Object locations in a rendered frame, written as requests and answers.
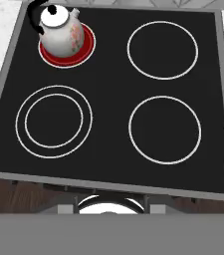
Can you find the black glass hob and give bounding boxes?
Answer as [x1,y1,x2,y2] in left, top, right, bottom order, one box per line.
[0,0,224,203]

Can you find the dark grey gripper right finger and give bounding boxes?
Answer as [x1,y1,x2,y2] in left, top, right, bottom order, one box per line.
[143,194,186,215]

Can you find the brown wooden cabinet front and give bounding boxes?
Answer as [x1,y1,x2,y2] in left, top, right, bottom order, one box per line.
[0,176,224,215]

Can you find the white floral kettle black handle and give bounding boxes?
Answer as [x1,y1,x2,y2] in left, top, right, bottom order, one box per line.
[26,0,86,60]

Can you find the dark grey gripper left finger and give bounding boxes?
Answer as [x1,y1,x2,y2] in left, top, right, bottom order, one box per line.
[39,194,80,215]

